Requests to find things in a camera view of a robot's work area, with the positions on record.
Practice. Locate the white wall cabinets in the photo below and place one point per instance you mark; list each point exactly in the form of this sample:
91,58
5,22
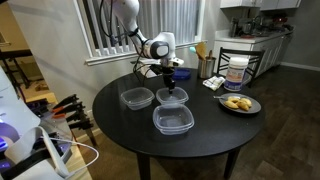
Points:
260,3

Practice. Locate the black coffee maker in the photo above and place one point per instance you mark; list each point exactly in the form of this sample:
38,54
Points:
234,27

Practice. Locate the large clear plastic lunchbox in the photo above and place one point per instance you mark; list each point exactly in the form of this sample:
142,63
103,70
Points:
173,119

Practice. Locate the teal utensil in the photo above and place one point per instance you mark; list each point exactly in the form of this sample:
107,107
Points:
192,50

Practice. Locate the golden baked pastry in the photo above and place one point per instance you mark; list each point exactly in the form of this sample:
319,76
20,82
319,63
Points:
233,99
247,101
231,104
243,105

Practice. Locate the black metal rack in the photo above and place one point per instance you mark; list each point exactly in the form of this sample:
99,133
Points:
15,54

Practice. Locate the white window sill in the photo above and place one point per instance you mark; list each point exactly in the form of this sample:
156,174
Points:
110,57

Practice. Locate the black wooden chair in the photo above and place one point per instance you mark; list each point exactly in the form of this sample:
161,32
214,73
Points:
240,53

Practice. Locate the wooden spatula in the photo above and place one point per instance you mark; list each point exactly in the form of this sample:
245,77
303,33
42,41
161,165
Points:
201,50

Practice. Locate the white vertical window blinds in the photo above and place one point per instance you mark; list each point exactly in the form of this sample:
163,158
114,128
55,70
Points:
186,20

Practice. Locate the white wipes canister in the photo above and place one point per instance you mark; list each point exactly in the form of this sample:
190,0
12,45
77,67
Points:
236,74

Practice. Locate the clear rectangular storage bin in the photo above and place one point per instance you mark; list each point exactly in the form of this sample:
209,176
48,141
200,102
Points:
149,74

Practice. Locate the blue plastic lid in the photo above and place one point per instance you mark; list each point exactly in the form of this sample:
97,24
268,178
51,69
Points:
183,74

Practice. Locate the black orange bar clamp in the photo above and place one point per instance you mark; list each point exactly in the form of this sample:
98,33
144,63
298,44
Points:
71,108
66,100
81,125

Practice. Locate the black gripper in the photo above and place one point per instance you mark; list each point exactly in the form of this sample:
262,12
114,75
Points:
168,76

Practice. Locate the red kitchen item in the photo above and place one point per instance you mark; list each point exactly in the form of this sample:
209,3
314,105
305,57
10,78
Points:
279,20

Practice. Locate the folded patterned napkin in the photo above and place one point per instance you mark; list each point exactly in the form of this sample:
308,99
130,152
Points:
213,82

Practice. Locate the metal utensil holder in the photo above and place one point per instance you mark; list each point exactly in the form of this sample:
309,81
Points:
206,68

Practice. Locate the silver fork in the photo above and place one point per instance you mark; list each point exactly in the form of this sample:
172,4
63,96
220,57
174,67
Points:
218,97

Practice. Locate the white kitchen counter cabinet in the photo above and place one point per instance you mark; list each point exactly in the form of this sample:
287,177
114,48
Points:
270,50

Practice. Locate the white equipment housing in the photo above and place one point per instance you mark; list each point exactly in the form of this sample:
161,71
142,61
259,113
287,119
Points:
16,115

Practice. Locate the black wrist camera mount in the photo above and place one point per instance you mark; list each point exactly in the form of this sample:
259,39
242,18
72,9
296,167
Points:
156,69

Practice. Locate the black table leg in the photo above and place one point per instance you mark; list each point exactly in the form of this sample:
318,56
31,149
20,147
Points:
143,166
231,165

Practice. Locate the gray plate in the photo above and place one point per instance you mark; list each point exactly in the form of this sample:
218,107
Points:
255,107

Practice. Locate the brown object on floor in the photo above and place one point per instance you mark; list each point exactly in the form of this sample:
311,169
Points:
41,87

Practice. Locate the metal pot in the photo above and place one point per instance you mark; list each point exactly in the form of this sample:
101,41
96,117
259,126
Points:
248,27

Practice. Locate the purple black tool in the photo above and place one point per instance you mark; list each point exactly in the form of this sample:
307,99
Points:
38,106

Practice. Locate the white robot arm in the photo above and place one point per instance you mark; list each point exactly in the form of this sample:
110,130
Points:
128,10

